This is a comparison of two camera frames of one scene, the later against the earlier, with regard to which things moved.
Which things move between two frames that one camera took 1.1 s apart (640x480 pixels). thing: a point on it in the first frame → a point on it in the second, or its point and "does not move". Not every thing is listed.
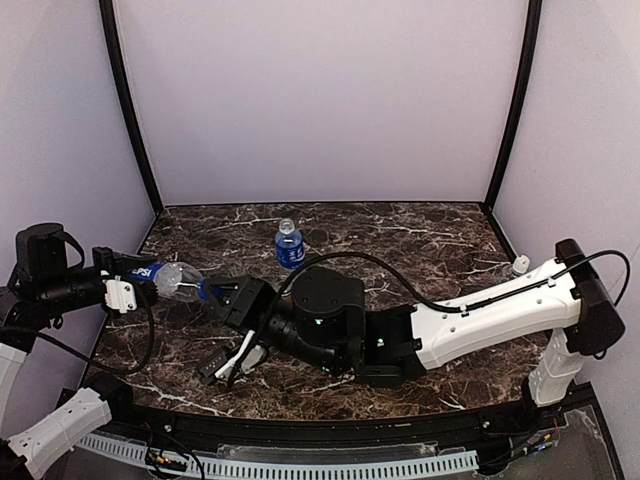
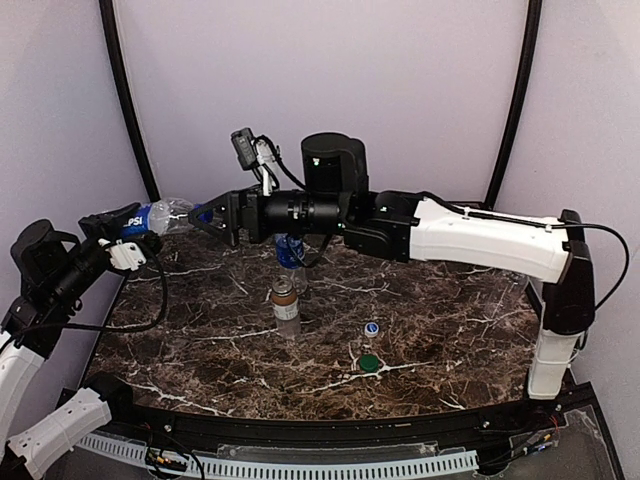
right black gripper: x=250 y=301 → x=242 y=215
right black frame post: x=531 y=43 does not move
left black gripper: x=106 y=262 → x=101 y=226
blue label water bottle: x=289 y=246 does not move
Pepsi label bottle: x=175 y=281 → x=167 y=213
